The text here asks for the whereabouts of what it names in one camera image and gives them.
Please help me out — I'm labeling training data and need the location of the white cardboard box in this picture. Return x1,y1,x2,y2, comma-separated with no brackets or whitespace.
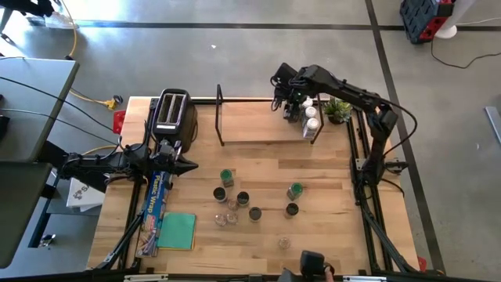
65,176,107,213

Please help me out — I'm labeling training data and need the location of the black-framed wooden shelf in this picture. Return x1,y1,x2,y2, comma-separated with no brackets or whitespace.
214,84,326,148

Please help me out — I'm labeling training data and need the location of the blue plastic wrap box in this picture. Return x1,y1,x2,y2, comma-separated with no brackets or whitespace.
135,170,174,259

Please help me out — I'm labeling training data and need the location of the grey metal bar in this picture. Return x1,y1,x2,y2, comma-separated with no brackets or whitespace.
484,105,501,146

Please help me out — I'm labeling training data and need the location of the black-lid brown spice jar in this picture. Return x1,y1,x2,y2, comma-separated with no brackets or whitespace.
284,202,301,219

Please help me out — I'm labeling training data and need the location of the yellow extension cable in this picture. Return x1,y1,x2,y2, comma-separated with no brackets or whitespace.
58,0,118,111

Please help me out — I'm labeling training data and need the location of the green notebook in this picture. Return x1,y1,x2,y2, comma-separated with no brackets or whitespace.
157,211,197,251

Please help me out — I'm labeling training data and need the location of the black-lid jar labelled SPICES 4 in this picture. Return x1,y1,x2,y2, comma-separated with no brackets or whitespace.
212,186,228,204

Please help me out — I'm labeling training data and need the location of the black camera device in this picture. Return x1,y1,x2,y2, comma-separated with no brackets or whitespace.
299,250,326,277

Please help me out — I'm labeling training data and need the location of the green-lid green-label spice jar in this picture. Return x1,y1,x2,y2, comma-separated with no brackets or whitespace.
286,182,305,202
218,168,236,188

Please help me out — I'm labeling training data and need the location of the black aluminium rig frame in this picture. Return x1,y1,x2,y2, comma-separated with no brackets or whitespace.
88,96,447,275

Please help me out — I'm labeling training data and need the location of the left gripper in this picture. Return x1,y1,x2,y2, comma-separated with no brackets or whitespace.
152,139,200,176

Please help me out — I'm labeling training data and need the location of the black toaster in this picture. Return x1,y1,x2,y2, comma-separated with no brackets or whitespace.
150,88,200,154

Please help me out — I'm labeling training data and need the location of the dark grey desk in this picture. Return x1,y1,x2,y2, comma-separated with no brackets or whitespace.
0,161,54,269

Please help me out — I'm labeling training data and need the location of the white floor post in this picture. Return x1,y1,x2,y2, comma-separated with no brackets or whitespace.
434,0,478,40

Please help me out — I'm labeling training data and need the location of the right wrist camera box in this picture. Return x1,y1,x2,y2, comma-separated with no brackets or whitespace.
270,62,299,90

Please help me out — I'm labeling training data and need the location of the blue and red crate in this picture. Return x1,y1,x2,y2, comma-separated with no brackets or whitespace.
398,0,456,45

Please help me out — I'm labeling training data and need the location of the grey office desk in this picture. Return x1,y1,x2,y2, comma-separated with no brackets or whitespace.
0,56,81,162

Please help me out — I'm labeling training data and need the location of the small potted green plant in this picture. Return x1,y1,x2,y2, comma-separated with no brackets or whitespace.
323,96,354,125

